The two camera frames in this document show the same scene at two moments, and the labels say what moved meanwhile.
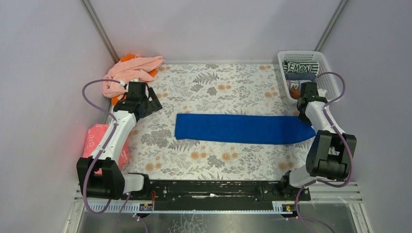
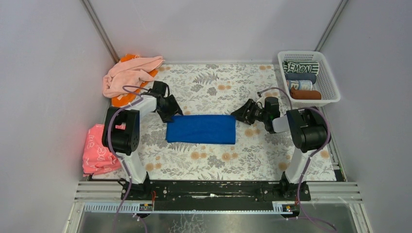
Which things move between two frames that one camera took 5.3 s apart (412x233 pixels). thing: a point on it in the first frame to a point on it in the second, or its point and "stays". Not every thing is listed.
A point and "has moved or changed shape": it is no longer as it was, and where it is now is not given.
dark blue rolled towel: [300, 76] stays
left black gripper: [149, 100] to [168, 107]
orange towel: [153, 73] stays
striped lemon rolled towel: [300, 66] stays
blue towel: [242, 128] has moved or changed shape
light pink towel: [124, 71] stays
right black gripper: [309, 91] to [252, 111]
